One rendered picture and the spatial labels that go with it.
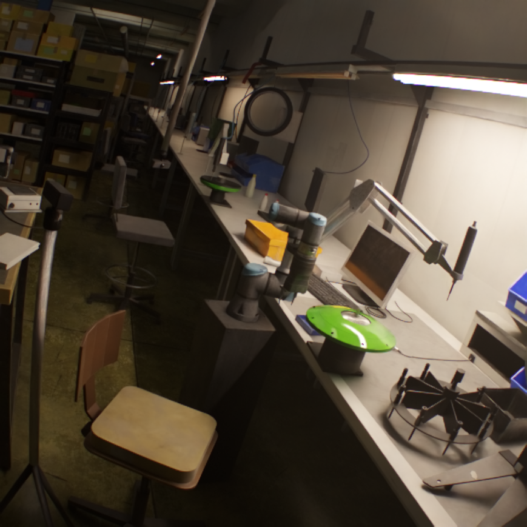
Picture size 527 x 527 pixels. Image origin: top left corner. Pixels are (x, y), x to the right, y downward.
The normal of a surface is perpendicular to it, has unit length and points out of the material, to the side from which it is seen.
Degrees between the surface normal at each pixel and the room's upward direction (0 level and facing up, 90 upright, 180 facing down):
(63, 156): 90
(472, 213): 90
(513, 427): 94
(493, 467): 18
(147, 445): 0
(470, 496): 0
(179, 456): 0
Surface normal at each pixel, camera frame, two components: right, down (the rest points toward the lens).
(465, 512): 0.28, -0.92
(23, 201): 0.73, 0.39
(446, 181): -0.92, -0.18
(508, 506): -0.01, -0.92
